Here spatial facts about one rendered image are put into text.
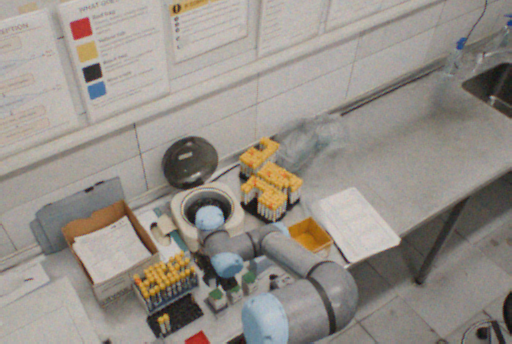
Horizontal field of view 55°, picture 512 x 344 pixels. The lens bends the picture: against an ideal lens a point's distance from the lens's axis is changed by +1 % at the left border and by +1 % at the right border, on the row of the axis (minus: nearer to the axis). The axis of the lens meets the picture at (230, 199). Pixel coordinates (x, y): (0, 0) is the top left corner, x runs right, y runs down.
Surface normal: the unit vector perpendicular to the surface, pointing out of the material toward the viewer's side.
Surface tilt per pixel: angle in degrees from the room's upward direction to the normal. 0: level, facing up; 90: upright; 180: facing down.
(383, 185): 0
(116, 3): 94
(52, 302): 0
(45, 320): 0
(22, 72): 93
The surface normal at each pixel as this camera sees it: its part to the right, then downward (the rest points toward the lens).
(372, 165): 0.00, -0.65
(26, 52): 0.54, 0.67
